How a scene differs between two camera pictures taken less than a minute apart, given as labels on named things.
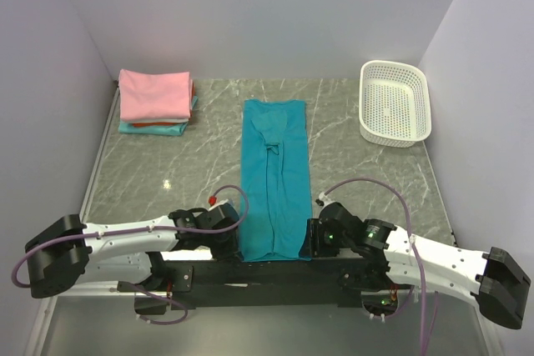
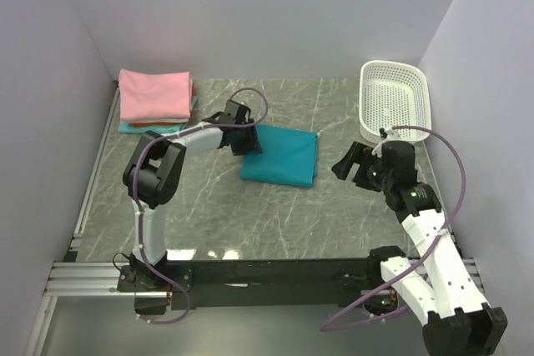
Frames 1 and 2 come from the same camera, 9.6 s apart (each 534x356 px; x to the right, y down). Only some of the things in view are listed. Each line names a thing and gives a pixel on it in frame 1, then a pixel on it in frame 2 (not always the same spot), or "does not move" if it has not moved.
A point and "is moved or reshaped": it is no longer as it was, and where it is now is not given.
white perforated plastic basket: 395,103 does not move
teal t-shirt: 275,196 is moved or reshaped
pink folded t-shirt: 149,95 does not move
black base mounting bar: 250,283 does not move
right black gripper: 313,248 to 358,153
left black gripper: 230,252 to 252,144
